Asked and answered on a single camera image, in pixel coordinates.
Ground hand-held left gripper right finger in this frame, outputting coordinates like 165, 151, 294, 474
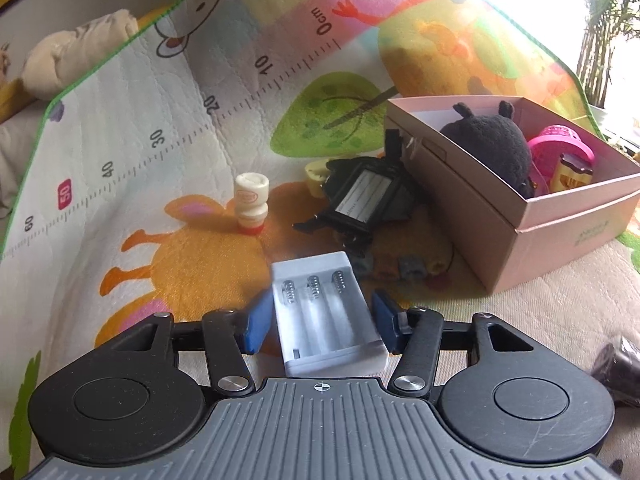
372, 289, 535, 397

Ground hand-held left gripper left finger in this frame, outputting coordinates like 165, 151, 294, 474
95, 292, 275, 396

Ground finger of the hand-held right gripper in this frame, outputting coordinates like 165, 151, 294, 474
590, 335, 640, 406

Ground white battery charger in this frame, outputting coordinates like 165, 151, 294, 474
270, 251, 390, 377

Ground small white red-capped bottle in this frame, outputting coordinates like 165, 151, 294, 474
234, 172, 271, 233

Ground pink cardboard box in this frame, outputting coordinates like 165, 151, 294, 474
385, 95, 640, 295

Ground black plush toy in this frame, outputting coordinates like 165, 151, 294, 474
440, 101, 535, 197

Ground pink plastic basket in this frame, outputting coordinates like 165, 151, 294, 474
527, 124, 598, 186

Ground multicoloured knitted toy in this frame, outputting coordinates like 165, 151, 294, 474
356, 247, 455, 282

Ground black luggage tag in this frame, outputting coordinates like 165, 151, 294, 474
292, 130, 421, 256

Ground yellow small cup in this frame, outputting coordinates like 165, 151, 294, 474
305, 160, 335, 200

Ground colourful cartoon play mat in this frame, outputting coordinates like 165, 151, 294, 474
0, 0, 640, 480

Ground yellow brown jar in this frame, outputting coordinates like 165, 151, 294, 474
551, 155, 595, 193

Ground grey sofa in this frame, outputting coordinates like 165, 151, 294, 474
0, 110, 48, 256

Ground beige plush pillow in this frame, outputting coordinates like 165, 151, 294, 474
22, 9, 138, 98

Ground green bamboo plant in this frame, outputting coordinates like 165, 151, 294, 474
575, 0, 640, 111

